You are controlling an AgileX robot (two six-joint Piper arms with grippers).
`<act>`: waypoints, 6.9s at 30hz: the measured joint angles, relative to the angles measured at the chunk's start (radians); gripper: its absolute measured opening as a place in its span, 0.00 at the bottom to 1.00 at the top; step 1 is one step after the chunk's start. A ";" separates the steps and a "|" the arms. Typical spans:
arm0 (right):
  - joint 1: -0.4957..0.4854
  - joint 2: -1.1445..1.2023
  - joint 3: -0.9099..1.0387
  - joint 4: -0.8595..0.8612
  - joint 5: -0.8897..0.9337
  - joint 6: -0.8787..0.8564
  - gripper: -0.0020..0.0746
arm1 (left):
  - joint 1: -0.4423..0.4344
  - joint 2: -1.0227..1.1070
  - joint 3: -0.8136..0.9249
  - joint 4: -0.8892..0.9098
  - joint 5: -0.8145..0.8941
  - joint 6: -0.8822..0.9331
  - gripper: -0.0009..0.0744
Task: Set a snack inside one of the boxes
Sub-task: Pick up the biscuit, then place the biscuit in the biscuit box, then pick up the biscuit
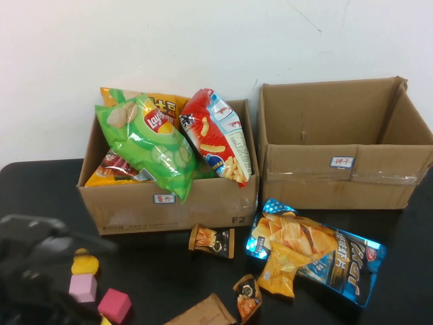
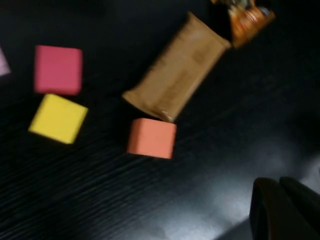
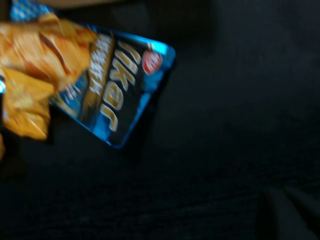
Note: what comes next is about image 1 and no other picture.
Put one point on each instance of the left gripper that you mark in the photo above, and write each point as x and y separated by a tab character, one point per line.
37	252

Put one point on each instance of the brown snack packet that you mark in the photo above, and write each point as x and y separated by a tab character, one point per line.
203	313

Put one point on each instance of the small black orange snack packet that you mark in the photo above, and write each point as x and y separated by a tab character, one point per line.
209	240
247	294

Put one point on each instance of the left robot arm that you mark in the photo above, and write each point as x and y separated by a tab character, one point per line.
34	298

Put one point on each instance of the small yellow snack packet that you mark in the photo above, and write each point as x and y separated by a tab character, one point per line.
277	274

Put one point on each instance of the yellow rubber duck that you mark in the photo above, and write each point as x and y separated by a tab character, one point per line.
84	264

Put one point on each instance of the light pink cube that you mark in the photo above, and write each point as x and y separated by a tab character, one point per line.
83	287

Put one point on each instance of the cardboard box with F2 print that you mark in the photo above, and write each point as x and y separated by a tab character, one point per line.
135	213

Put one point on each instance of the magenta cube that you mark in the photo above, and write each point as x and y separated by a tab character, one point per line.
115	304

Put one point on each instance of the yellow block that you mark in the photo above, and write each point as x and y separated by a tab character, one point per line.
105	321

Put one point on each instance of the yellow barbecue chip bag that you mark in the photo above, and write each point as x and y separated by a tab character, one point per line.
111	171

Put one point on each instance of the white label with red writing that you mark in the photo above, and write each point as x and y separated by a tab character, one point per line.
341	162
164	199

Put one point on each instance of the green Lay's chip bag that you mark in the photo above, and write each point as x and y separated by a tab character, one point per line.
145	149

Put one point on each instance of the red shrimp stick bag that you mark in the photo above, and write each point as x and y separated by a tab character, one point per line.
203	139

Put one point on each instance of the orange potato chip bag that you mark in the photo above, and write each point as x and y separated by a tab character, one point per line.
154	98

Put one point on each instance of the large brown cardboard box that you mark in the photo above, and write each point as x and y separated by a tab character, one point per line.
304	189

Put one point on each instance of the blue shrimp chip bag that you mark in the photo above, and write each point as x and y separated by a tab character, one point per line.
338	250

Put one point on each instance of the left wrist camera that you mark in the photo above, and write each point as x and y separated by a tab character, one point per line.
30	225

